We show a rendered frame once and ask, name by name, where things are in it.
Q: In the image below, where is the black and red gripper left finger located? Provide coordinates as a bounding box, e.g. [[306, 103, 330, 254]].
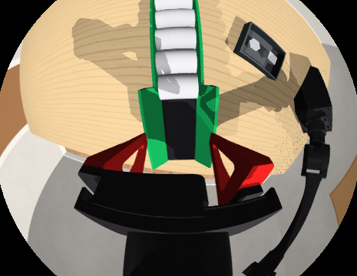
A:
[[83, 133, 147, 173]]

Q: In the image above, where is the white cylinder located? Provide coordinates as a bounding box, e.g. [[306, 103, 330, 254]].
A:
[[154, 0, 193, 11], [155, 9, 195, 29], [155, 49, 197, 75], [155, 28, 197, 51]]

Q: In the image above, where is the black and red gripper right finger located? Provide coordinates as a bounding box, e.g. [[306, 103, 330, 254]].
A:
[[209, 133, 274, 205]]

